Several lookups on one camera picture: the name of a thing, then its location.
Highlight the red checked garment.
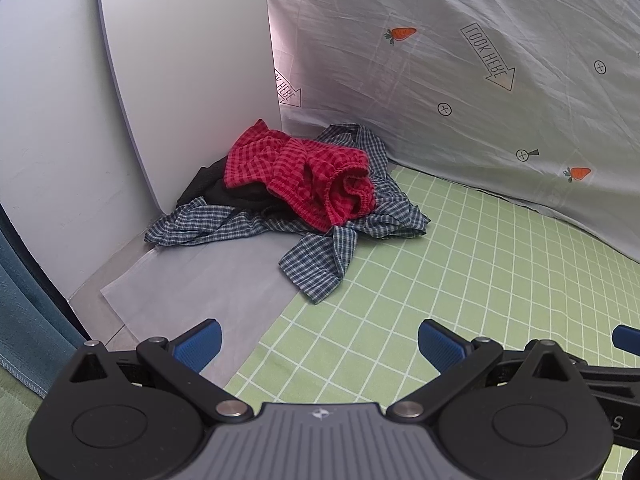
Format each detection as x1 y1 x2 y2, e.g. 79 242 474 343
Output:
224 120 376 232

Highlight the grey cloth underlay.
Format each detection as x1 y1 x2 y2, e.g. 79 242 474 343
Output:
102 232 299 386

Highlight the blue plaid shirt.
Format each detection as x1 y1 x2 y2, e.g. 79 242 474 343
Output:
144 124 430 304

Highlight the teal curtain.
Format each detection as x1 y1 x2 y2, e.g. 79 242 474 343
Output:
1 214 89 398

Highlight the black garment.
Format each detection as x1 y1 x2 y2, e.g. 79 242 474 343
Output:
177 157 286 212

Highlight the grey carrot print sheet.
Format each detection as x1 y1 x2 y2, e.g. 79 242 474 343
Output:
268 0 639 258

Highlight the white curved board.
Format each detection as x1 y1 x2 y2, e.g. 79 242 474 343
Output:
99 0 282 214

